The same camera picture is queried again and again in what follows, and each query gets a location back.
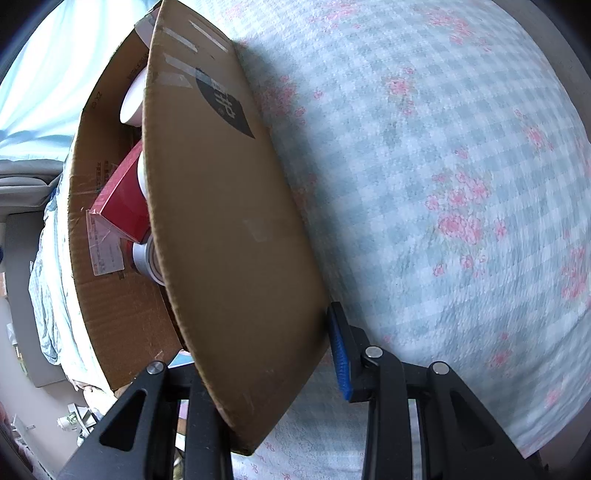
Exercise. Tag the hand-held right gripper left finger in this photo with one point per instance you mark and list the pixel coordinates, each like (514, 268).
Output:
(138, 406)

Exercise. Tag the green jar with white lid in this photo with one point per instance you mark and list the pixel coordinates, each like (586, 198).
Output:
(134, 99)

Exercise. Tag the grey-brown curtain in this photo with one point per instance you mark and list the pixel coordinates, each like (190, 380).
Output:
(27, 184)

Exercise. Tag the light blue window cloth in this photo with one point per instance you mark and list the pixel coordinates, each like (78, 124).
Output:
(55, 74)

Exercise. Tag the white pill bottle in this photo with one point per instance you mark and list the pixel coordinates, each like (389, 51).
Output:
(142, 177)

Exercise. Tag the cardboard box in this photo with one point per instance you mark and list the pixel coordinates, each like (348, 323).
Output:
(221, 240)

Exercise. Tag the silver bottle with red cap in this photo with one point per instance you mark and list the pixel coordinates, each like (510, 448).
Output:
(145, 258)

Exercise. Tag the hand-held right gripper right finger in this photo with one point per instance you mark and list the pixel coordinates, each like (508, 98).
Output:
(340, 360)

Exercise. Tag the small red carton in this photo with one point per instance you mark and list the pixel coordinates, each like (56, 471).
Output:
(122, 198)

